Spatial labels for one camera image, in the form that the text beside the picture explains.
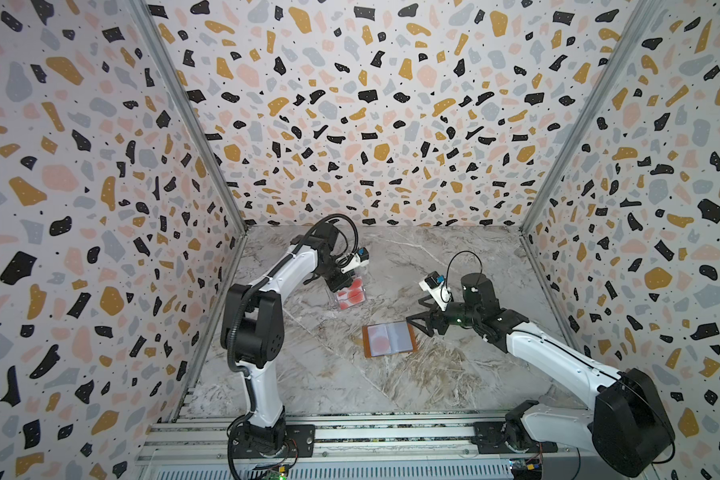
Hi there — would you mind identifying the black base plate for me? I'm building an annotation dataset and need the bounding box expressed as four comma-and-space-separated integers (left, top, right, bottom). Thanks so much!
227, 422, 316, 460
471, 421, 558, 455

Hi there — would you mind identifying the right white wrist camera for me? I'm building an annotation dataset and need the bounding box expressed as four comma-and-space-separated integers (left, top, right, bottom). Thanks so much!
419, 271, 453, 311

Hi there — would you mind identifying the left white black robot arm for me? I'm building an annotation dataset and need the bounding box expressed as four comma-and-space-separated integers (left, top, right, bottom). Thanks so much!
220, 214, 369, 456

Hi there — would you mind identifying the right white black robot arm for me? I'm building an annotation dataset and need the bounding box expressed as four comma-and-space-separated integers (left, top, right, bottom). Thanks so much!
406, 272, 676, 478

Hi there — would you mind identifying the white ventilation grille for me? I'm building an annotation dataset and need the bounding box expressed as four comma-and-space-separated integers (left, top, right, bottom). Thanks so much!
155, 460, 514, 480

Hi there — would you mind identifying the aluminium mounting rail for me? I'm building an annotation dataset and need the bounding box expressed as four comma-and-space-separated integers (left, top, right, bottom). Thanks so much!
137, 410, 646, 464

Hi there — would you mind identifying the brown leather card holder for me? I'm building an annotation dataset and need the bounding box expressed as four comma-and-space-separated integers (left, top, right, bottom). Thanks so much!
362, 322, 418, 358

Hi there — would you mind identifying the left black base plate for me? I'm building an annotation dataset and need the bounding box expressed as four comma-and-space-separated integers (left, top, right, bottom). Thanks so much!
227, 422, 316, 460

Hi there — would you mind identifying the right thin black cable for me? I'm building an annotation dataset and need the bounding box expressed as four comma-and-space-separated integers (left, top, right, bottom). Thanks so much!
443, 250, 484, 286

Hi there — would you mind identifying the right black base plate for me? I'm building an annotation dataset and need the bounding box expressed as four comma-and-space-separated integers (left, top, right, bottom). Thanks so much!
471, 421, 558, 455

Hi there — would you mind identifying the clear plastic card box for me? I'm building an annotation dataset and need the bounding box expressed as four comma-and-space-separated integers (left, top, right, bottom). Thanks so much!
332, 272, 368, 311

